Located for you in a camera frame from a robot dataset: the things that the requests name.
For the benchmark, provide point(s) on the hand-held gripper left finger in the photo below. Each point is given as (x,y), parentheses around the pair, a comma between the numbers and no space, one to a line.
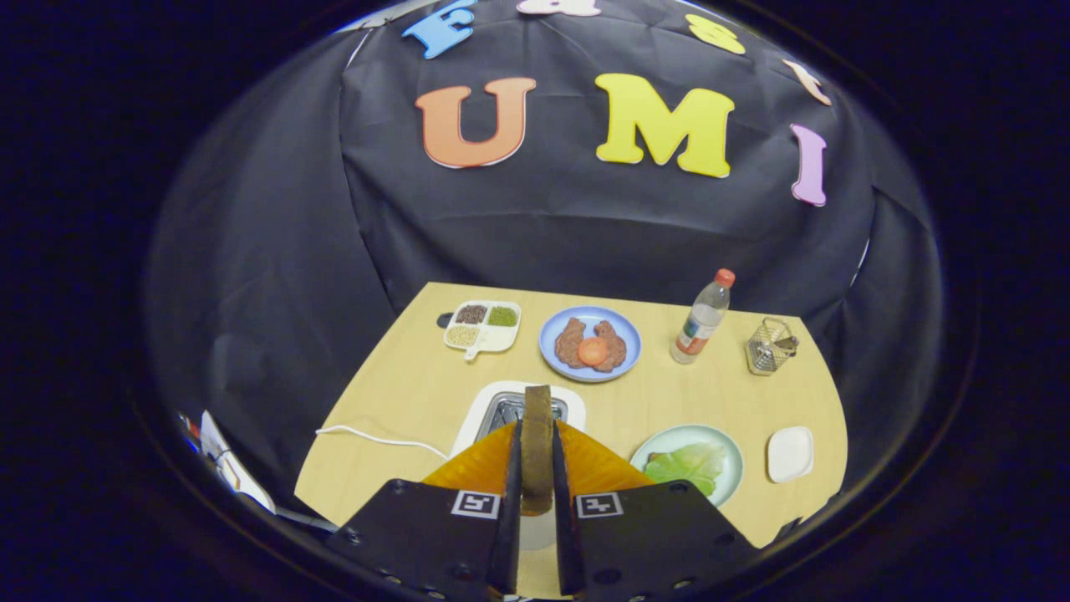
(513,477)

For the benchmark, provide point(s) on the blue round plate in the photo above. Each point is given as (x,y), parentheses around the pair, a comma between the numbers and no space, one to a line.
(590,374)

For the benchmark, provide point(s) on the green lettuce leaf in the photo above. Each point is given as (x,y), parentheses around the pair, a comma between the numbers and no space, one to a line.
(690,464)

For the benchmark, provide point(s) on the brown meat piece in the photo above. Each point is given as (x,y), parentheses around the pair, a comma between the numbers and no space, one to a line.
(568,343)
(616,347)

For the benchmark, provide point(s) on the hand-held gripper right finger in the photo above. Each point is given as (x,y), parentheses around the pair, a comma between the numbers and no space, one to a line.
(560,485)

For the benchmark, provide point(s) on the white toaster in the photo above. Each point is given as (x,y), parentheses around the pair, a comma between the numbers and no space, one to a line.
(501,411)

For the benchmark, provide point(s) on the orange carrot slice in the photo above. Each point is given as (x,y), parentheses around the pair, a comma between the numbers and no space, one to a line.
(592,351)

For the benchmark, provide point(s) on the clear water bottle red cap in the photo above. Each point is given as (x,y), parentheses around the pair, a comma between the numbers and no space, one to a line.
(698,330)

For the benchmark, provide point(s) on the light green round plate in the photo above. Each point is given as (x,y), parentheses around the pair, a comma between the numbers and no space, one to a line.
(694,435)

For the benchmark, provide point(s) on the white compartment tray with beans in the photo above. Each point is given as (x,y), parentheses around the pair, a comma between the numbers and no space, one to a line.
(493,339)

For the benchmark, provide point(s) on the small white plate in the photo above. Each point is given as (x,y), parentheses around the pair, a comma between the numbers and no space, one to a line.
(790,454)

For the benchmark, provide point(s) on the brown toast slice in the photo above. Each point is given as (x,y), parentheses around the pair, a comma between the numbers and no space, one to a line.
(537,451)

